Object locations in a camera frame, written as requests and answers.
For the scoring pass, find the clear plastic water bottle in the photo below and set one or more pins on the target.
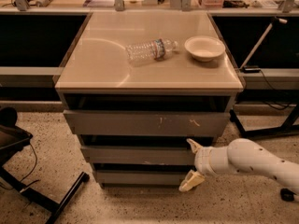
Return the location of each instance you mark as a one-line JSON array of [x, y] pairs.
[[154, 50]]

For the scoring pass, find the black stand right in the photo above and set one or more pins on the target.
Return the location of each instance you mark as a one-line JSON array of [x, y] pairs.
[[286, 128]]

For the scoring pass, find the black caster wheel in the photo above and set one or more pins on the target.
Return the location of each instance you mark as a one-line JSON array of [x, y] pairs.
[[287, 195]]

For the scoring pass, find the white rod with black base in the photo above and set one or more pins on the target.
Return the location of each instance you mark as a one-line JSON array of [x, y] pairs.
[[261, 39]]

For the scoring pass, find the grey drawer cabinet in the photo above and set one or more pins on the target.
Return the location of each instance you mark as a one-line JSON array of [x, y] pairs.
[[98, 77]]

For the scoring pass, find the grey drawer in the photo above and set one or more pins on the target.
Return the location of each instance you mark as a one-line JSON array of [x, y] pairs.
[[142, 123], [138, 155], [130, 178]]

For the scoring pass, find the black stand left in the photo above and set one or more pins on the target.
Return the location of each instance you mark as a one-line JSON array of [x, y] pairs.
[[12, 140]]

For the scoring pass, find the black stand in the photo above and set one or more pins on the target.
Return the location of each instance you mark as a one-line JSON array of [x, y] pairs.
[[286, 128], [12, 140]]

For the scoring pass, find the grey bottom drawer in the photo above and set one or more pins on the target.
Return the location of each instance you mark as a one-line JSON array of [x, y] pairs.
[[130, 178]]

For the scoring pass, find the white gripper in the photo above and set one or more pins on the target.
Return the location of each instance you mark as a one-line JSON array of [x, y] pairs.
[[203, 161]]

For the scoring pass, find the grey top drawer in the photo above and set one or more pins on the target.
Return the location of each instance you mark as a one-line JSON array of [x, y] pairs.
[[142, 123]]

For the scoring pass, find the white bowl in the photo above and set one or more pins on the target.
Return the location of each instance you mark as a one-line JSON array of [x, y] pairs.
[[204, 48]]

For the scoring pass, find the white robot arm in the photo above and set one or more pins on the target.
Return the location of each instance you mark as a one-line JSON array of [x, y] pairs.
[[242, 157]]

